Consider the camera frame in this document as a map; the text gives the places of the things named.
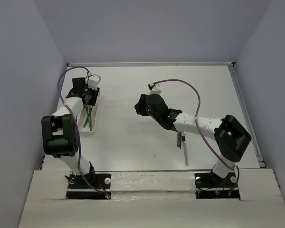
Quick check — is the orange plastic knife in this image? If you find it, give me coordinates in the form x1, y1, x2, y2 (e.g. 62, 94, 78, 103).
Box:
89, 105, 93, 131

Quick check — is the knife with teal handle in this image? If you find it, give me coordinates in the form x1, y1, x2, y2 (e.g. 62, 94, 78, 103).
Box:
83, 105, 90, 130

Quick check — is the knife with pink handle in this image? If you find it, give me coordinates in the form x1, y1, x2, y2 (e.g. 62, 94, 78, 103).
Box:
183, 141, 189, 166

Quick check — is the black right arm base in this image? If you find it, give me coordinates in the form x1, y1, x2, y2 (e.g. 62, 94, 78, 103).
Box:
194, 172, 240, 200

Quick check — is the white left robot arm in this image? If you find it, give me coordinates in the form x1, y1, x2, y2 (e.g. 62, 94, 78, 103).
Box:
41, 74, 101, 188

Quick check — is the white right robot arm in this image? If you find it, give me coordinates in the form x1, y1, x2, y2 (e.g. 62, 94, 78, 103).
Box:
134, 94, 251, 186

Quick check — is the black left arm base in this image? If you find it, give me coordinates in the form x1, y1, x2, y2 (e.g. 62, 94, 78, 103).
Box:
65, 165, 112, 200

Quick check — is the white right container tray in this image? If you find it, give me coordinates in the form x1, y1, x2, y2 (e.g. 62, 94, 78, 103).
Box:
77, 93, 101, 135

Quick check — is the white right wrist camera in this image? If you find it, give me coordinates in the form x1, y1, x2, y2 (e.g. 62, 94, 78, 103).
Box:
148, 83, 162, 95

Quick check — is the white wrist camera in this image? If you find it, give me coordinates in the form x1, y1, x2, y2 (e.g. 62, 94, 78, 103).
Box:
148, 83, 162, 95
86, 74, 101, 90

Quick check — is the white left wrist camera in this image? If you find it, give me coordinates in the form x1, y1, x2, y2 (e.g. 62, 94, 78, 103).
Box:
86, 74, 101, 90

